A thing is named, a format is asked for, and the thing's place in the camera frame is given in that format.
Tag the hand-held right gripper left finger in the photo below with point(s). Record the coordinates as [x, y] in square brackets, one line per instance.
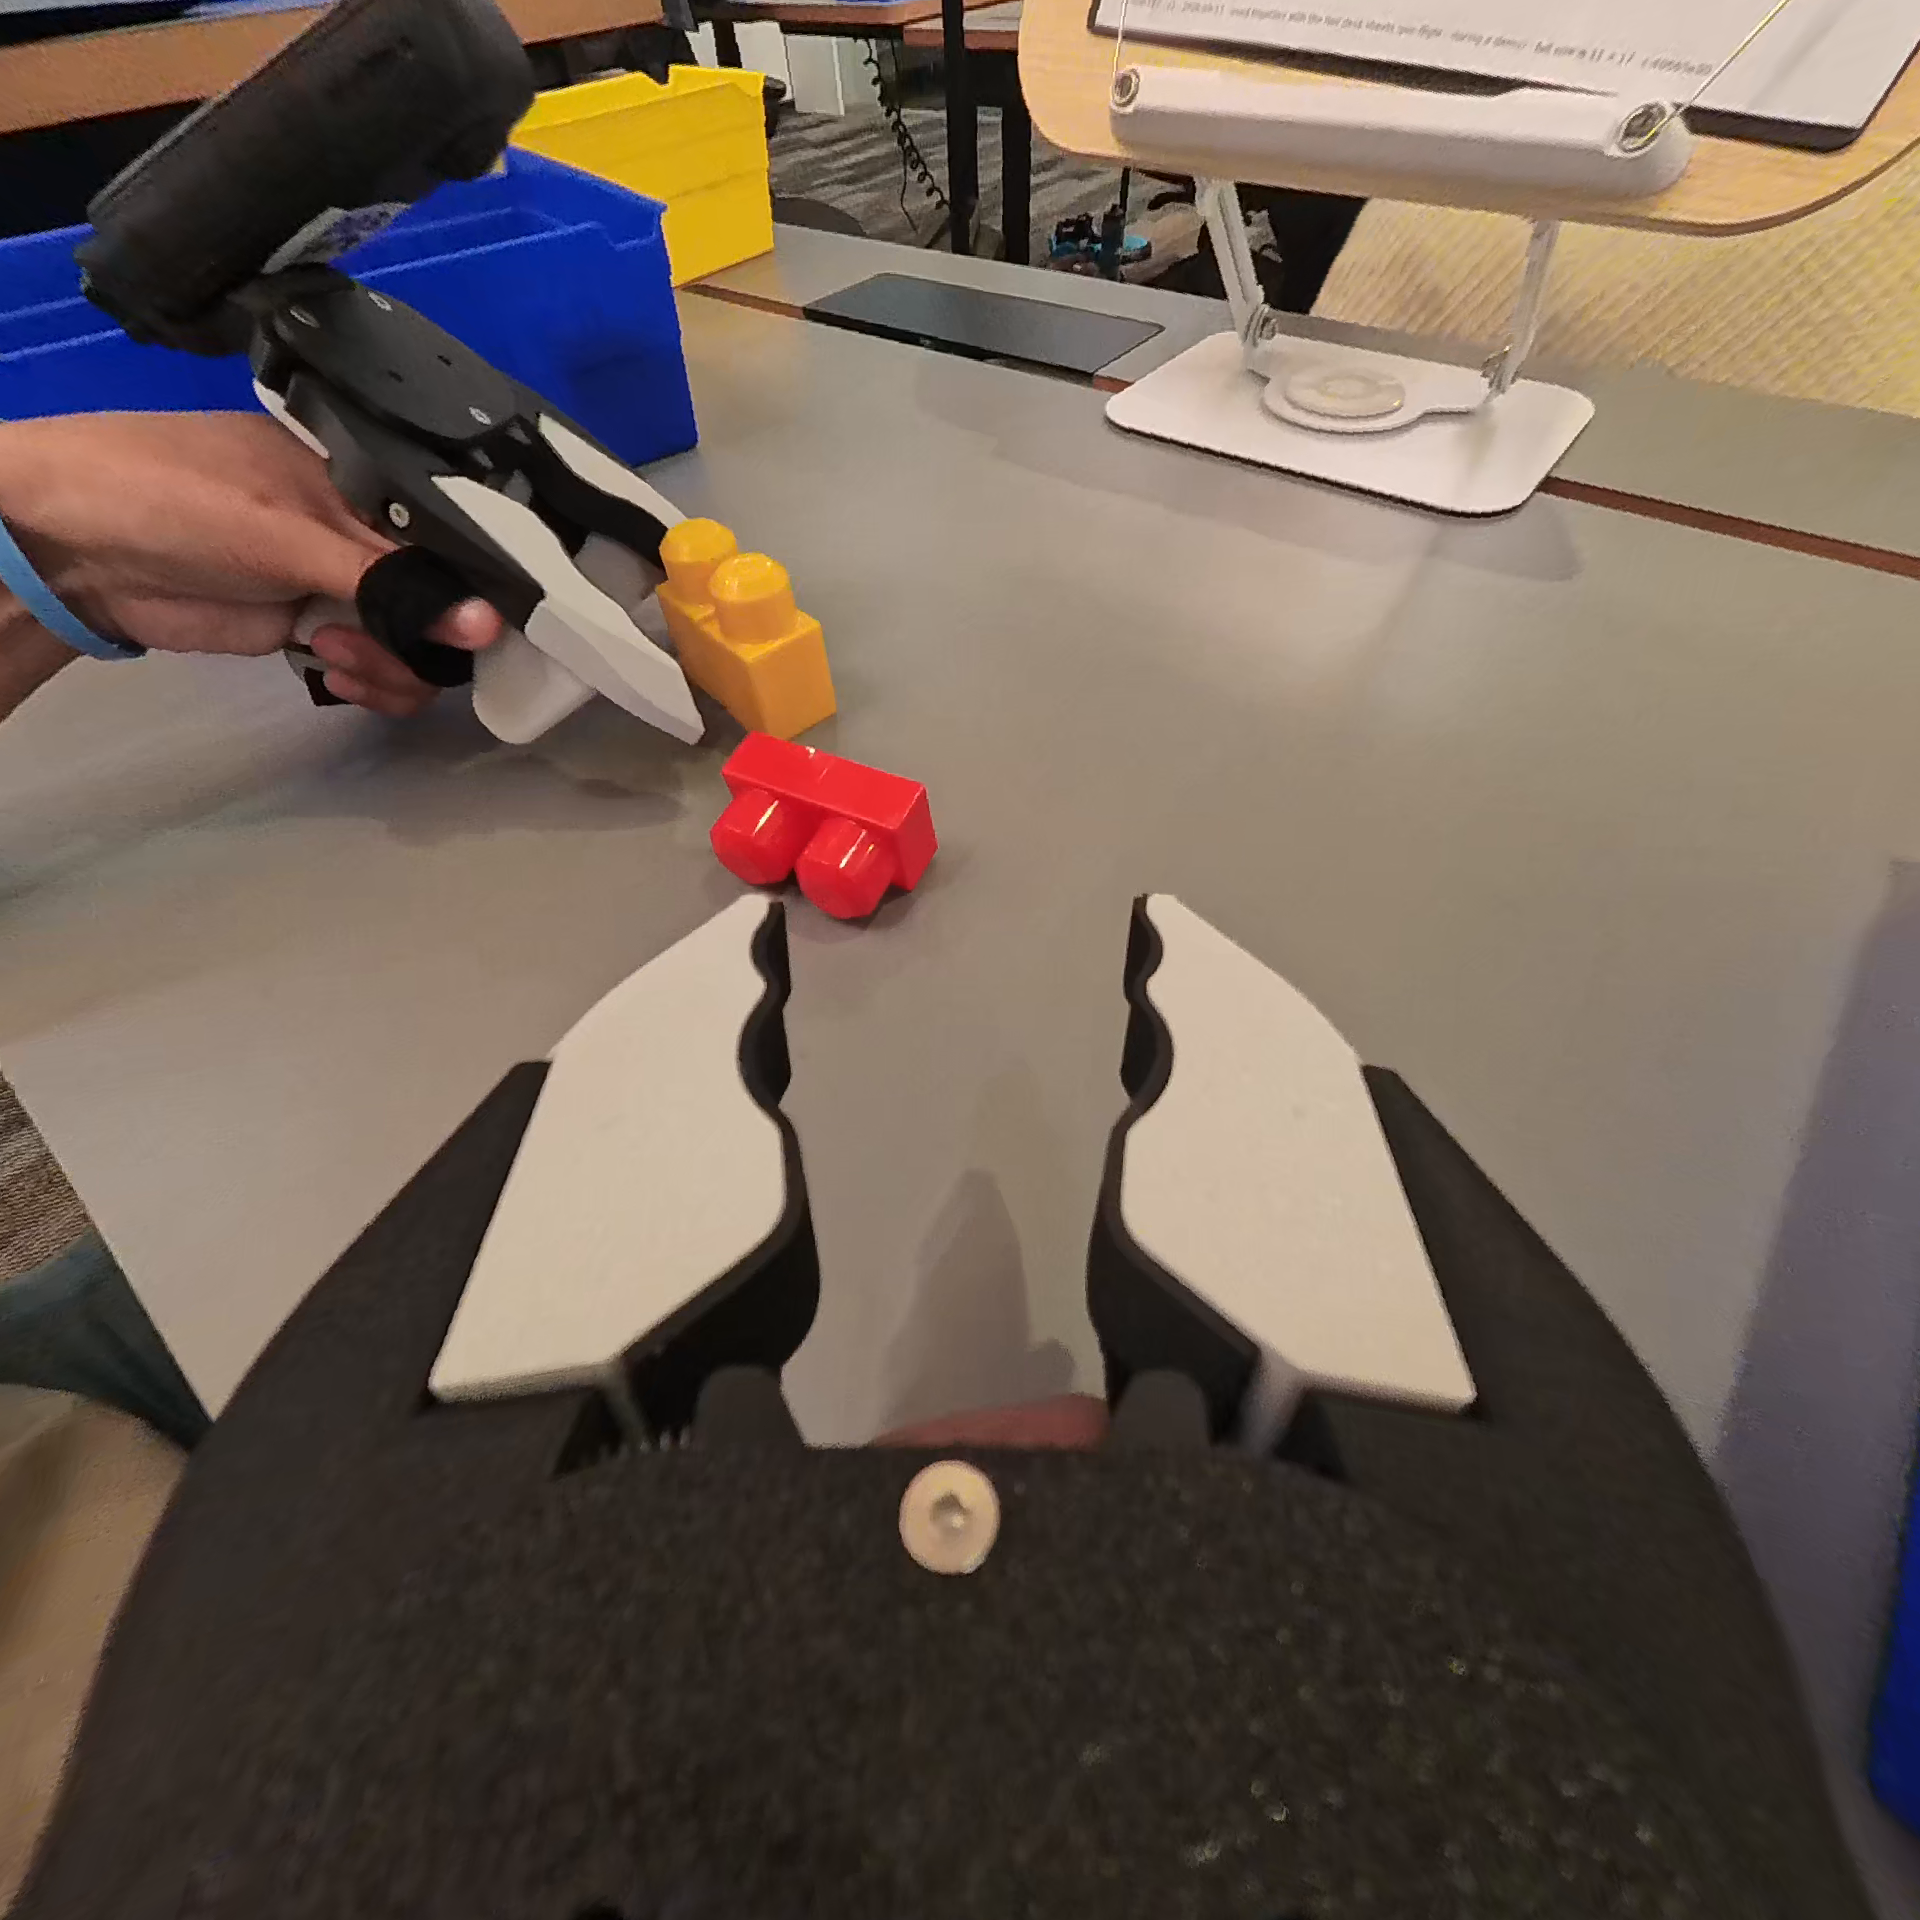
[615, 1200]

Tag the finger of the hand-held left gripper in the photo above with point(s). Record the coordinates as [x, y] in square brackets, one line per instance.
[573, 615]
[615, 497]

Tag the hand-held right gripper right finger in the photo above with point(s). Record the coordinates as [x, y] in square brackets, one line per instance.
[1293, 1200]

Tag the yellow toy building block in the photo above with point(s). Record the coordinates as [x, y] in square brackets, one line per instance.
[781, 662]
[717, 585]

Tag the blue plastic bin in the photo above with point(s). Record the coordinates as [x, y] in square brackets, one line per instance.
[601, 333]
[1898, 1681]

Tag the red two-stud toy block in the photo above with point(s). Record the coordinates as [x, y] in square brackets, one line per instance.
[825, 805]

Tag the person's left forearm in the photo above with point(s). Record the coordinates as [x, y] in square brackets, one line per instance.
[25, 510]

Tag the person's left hand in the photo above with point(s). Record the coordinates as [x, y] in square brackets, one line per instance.
[210, 527]

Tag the wooden side table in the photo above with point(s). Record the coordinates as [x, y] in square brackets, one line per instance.
[92, 60]

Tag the yellow plastic bin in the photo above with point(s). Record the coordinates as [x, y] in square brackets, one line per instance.
[676, 151]

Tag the black flat panel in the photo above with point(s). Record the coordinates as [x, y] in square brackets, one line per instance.
[976, 322]

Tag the blue wristband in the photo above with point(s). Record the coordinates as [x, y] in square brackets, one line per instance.
[60, 602]

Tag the white book stand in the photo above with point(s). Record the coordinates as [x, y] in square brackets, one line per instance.
[1352, 434]

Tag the printed instruction sheet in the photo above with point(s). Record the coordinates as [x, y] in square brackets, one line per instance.
[1501, 30]

